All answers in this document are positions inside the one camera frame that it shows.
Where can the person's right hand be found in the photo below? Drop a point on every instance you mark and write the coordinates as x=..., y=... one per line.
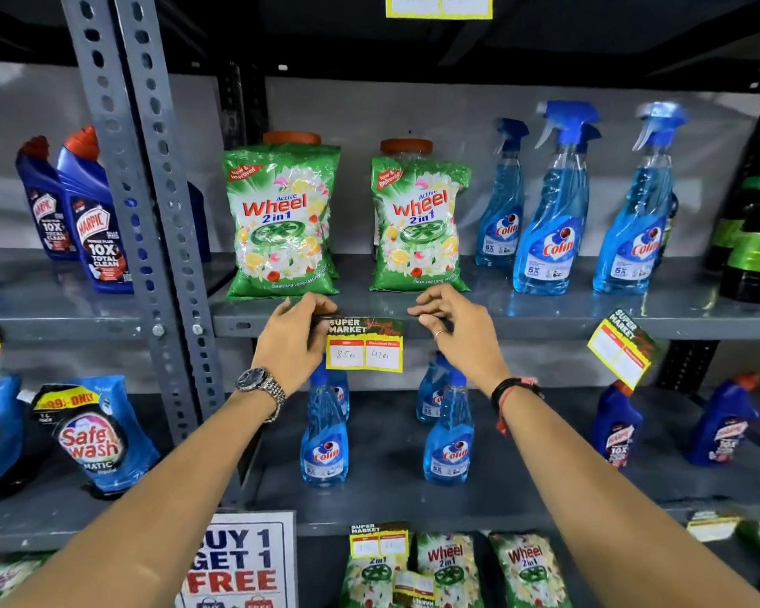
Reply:
x=468, y=345

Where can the person's left hand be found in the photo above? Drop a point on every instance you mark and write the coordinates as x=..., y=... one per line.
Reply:
x=288, y=345

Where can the person's left fingers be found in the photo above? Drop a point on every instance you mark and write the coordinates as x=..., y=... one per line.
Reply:
x=307, y=305

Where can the person's right fingers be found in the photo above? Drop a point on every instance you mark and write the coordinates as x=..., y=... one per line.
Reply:
x=434, y=300

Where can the person's left forearm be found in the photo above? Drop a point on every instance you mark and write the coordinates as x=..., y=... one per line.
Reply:
x=164, y=512

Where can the person's right forearm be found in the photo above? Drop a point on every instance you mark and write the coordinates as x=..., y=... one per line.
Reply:
x=608, y=512

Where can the silver wristwatch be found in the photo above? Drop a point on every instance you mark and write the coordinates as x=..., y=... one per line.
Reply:
x=259, y=381

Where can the blue glass cleaner spray bottle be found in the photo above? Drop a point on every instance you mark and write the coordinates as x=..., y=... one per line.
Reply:
x=449, y=443
x=551, y=240
x=324, y=446
x=633, y=240
x=430, y=395
x=501, y=215
x=341, y=392

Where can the grey metal shelf board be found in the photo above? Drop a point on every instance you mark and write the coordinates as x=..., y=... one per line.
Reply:
x=50, y=310
x=386, y=500
x=38, y=525
x=544, y=316

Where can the black wristband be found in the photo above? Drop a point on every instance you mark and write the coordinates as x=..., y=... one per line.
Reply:
x=513, y=386

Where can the red thread wristband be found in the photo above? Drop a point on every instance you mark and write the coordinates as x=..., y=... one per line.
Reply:
x=503, y=414

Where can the blue toilet cleaner bottle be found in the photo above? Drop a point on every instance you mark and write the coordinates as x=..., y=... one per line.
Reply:
x=47, y=208
x=98, y=234
x=615, y=430
x=199, y=221
x=722, y=430

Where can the orange lidded jar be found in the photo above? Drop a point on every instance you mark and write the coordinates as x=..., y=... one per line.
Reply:
x=291, y=137
x=406, y=146

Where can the grey perforated shelf upright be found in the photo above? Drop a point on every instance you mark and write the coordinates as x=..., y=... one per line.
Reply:
x=158, y=215

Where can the white promotional offer sign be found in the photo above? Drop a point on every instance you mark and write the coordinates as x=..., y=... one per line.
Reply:
x=240, y=563

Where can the dark bottle with green label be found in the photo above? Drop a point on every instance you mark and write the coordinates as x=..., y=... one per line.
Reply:
x=757, y=259
x=731, y=227

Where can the black perforated shelf post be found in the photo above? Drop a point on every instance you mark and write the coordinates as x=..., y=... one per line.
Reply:
x=244, y=101
x=687, y=367

